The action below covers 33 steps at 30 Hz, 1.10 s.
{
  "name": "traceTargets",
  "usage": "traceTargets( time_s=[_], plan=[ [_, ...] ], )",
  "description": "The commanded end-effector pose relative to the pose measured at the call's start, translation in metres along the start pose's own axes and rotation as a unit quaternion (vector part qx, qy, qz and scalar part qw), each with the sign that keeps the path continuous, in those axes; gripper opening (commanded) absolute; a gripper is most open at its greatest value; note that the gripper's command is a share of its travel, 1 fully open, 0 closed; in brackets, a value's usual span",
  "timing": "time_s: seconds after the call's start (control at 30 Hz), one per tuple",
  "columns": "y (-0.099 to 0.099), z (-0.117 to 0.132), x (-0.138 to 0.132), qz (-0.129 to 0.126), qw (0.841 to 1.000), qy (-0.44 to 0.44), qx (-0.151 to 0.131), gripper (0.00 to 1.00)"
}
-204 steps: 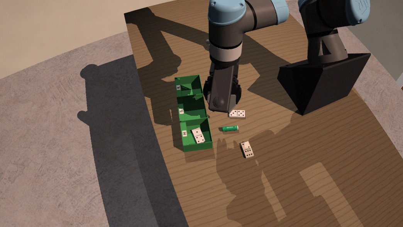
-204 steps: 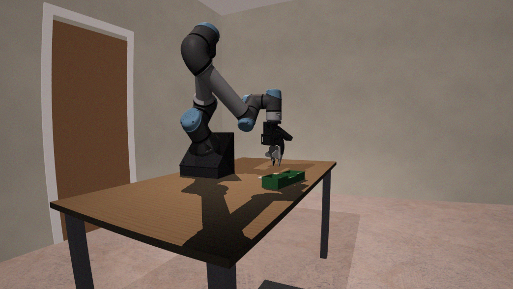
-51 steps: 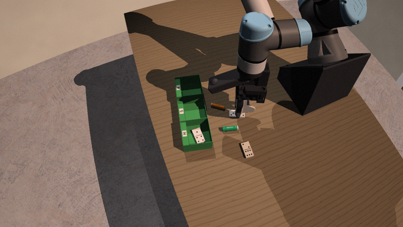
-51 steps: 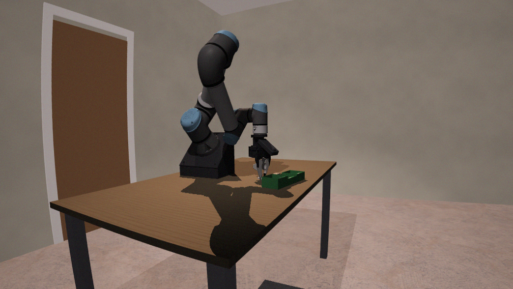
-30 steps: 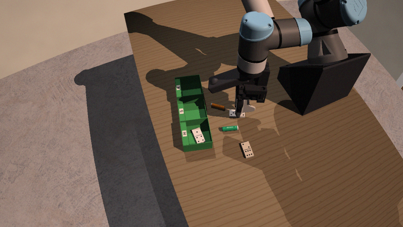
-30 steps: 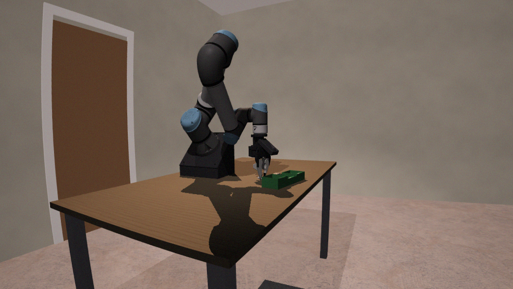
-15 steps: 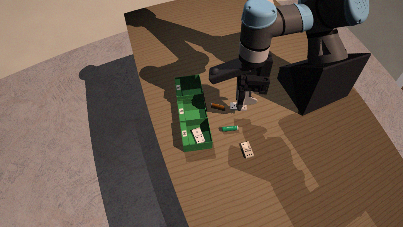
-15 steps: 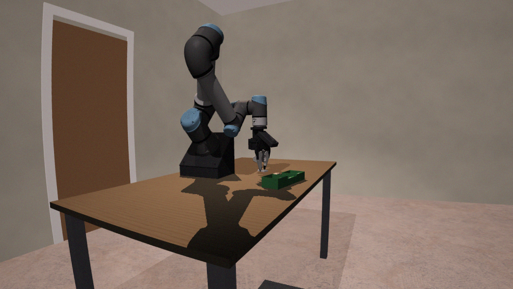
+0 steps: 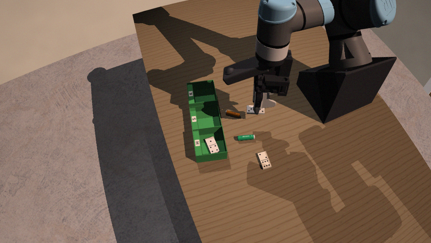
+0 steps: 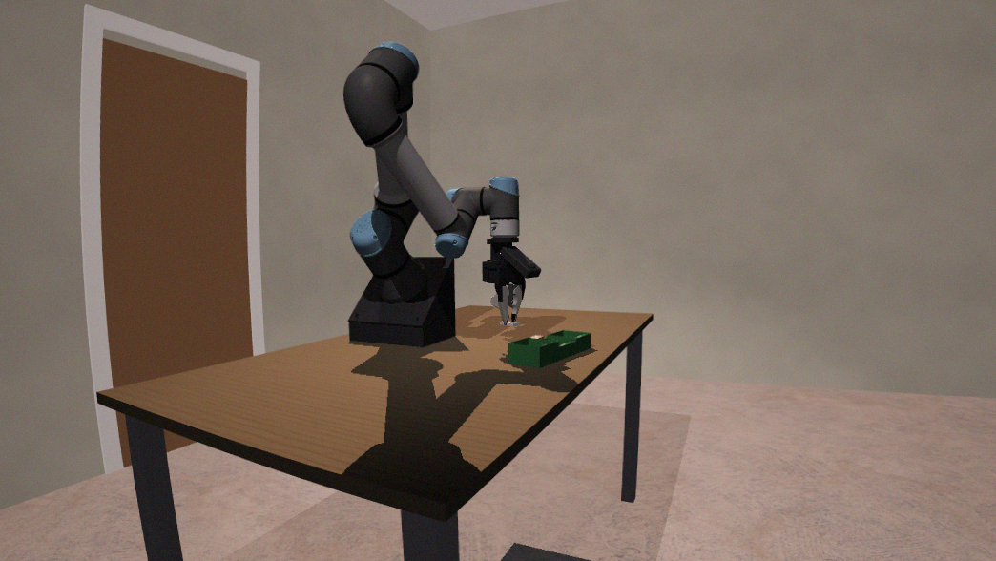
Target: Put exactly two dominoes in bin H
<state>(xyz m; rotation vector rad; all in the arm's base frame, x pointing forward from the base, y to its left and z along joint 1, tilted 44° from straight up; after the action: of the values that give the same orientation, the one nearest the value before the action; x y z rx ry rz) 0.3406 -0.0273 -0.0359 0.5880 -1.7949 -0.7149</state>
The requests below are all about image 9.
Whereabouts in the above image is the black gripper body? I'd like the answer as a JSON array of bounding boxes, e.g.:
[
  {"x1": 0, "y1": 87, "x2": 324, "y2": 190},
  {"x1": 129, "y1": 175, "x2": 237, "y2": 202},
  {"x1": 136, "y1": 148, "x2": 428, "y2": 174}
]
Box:
[{"x1": 254, "y1": 50, "x2": 293, "y2": 96}]

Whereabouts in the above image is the cream domino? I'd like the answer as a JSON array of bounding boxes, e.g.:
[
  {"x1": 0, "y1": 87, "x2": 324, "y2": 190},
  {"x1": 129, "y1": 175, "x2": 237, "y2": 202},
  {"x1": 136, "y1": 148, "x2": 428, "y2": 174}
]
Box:
[{"x1": 257, "y1": 151, "x2": 271, "y2": 169}]

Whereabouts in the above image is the green three-compartment bin rack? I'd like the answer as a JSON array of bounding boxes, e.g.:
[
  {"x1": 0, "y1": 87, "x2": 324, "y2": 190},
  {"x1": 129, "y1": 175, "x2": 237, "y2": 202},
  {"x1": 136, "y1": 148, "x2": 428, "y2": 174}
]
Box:
[{"x1": 187, "y1": 80, "x2": 227, "y2": 163}]

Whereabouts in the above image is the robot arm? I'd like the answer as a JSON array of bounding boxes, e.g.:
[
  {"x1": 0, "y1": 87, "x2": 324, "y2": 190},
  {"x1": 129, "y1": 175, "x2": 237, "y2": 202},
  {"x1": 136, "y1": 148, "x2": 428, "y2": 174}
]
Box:
[{"x1": 223, "y1": 0, "x2": 396, "y2": 85}]

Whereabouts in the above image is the white domino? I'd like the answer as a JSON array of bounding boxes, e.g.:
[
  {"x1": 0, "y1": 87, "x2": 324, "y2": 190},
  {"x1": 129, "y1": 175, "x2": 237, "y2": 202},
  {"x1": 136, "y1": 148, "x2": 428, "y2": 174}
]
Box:
[
  {"x1": 246, "y1": 105, "x2": 265, "y2": 114},
  {"x1": 205, "y1": 137, "x2": 220, "y2": 153}
]

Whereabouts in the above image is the green battery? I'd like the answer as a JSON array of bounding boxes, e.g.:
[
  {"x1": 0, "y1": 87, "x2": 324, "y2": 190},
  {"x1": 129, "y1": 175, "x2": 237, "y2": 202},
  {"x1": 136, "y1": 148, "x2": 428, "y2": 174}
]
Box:
[{"x1": 237, "y1": 134, "x2": 255, "y2": 141}]

